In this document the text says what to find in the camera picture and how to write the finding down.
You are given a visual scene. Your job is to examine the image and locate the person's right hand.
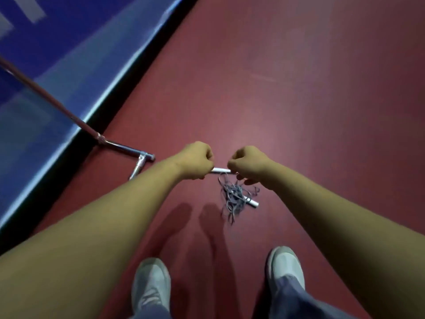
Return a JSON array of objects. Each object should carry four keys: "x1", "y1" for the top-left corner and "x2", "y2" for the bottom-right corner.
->
[{"x1": 227, "y1": 146, "x2": 277, "y2": 190}]

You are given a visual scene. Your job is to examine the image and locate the person's left hand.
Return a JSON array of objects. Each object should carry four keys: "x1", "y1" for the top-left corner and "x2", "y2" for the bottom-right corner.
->
[{"x1": 175, "y1": 141, "x2": 216, "y2": 181}]

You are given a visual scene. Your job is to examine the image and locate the grey jump rope silver handles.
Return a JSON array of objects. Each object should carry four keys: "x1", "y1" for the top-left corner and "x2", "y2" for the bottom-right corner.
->
[{"x1": 207, "y1": 167, "x2": 261, "y2": 226}]

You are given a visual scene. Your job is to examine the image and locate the person's left forearm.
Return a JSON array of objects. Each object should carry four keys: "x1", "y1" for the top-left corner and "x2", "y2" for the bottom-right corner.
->
[{"x1": 0, "y1": 161, "x2": 186, "y2": 319}]

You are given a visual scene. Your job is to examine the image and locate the person's right forearm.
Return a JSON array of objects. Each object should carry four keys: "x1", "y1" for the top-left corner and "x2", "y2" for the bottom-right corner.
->
[{"x1": 265, "y1": 162, "x2": 425, "y2": 319}]

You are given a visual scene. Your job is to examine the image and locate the person's right white shoe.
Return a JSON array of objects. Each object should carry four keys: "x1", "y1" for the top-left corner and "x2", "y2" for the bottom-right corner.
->
[{"x1": 267, "y1": 246, "x2": 305, "y2": 298}]

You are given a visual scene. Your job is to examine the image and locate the person's white shoe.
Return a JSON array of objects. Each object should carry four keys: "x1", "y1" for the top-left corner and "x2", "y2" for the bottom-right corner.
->
[
  {"x1": 131, "y1": 258, "x2": 172, "y2": 317},
  {"x1": 267, "y1": 246, "x2": 305, "y2": 298}
]

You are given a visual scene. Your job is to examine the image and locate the person's left white shoe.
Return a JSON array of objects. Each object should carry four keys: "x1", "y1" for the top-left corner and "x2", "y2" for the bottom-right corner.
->
[{"x1": 131, "y1": 258, "x2": 172, "y2": 317}]

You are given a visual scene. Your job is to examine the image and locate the blue grey trousers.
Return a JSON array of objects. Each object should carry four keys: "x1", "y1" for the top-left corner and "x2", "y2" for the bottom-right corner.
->
[{"x1": 131, "y1": 275, "x2": 361, "y2": 319}]

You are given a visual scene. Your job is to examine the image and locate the blue court barrier panel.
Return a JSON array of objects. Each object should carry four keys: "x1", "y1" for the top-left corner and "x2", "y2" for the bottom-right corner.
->
[{"x1": 0, "y1": 0, "x2": 202, "y2": 254}]

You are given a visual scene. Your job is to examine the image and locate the chrome metal stand frame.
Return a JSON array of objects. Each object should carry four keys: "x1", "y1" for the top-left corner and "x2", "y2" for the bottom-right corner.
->
[{"x1": 0, "y1": 56, "x2": 156, "y2": 181}]

